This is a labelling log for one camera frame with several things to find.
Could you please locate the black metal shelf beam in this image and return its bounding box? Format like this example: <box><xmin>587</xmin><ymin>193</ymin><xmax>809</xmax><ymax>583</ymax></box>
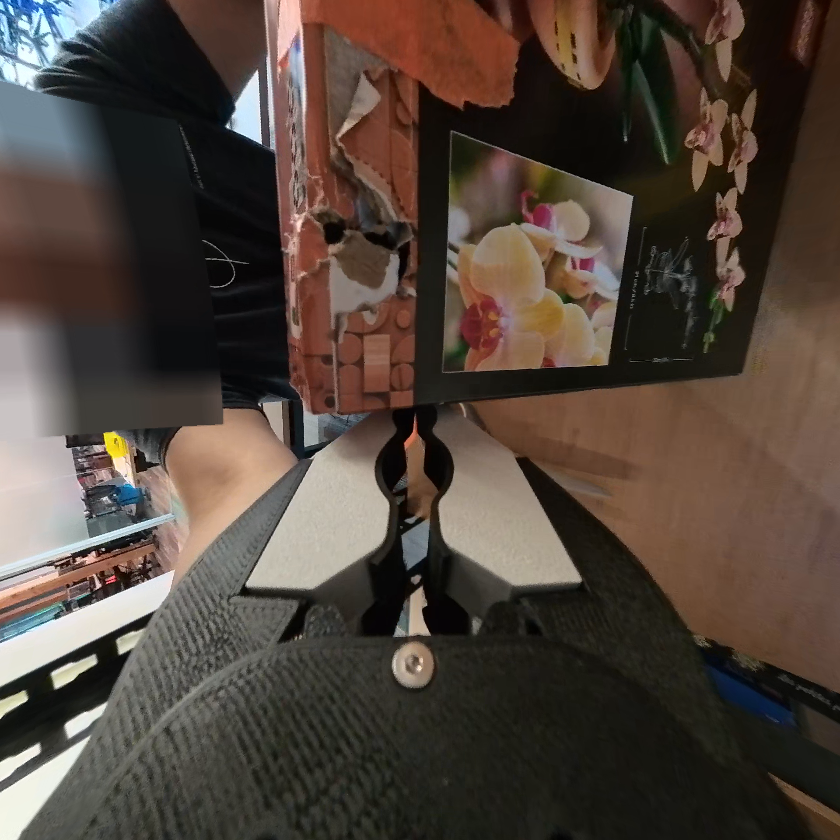
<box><xmin>692</xmin><ymin>633</ymin><xmax>840</xmax><ymax>791</ymax></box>

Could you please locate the person's left forearm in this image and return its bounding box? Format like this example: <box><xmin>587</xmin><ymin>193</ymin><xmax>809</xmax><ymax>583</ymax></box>
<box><xmin>167</xmin><ymin>0</ymin><xmax>270</xmax><ymax>122</ymax></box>

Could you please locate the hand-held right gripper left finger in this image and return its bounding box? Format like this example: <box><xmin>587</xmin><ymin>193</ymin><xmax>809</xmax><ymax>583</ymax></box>
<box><xmin>243</xmin><ymin>407</ymin><xmax>417</xmax><ymax>635</ymax></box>

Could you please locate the orange tape strip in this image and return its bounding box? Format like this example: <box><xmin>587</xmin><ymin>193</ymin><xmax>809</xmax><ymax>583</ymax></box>
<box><xmin>298</xmin><ymin>0</ymin><xmax>521</xmax><ymax>109</ymax></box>

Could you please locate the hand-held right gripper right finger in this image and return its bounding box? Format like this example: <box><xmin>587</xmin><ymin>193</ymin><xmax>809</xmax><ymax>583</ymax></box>
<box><xmin>419</xmin><ymin>406</ymin><xmax>585</xmax><ymax>635</ymax></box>

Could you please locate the orchid print toy box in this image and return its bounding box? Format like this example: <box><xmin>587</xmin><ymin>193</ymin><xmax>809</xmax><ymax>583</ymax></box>
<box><xmin>266</xmin><ymin>0</ymin><xmax>831</xmax><ymax>416</ymax></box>

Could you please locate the wooden desk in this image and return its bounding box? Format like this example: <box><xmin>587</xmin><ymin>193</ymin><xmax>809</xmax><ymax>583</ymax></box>
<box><xmin>469</xmin><ymin>0</ymin><xmax>840</xmax><ymax>710</ymax></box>

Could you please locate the person's right forearm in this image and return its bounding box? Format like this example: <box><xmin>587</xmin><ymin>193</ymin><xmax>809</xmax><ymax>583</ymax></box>
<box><xmin>164</xmin><ymin>410</ymin><xmax>309</xmax><ymax>581</ymax></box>

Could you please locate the person's black shirt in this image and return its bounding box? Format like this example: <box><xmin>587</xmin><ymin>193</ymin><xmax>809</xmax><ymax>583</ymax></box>
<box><xmin>36</xmin><ymin>13</ymin><xmax>299</xmax><ymax>467</ymax></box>

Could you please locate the black perforated rack frame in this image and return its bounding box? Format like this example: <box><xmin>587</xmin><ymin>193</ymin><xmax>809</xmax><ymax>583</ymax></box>
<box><xmin>0</xmin><ymin>616</ymin><xmax>155</xmax><ymax>782</ymax></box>

